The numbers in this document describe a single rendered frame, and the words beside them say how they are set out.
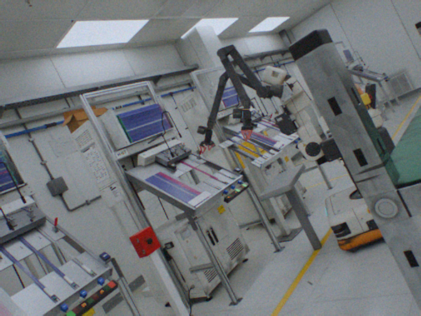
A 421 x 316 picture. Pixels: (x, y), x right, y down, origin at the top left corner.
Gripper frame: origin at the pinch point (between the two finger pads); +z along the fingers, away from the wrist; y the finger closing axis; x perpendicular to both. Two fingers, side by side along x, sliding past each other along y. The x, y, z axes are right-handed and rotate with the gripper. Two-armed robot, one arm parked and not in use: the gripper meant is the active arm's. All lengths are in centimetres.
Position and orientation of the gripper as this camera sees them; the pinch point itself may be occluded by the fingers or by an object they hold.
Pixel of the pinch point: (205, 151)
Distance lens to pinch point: 310.3
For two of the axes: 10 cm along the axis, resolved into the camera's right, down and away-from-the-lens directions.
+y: -5.7, 2.9, -7.6
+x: 8.0, 3.9, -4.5
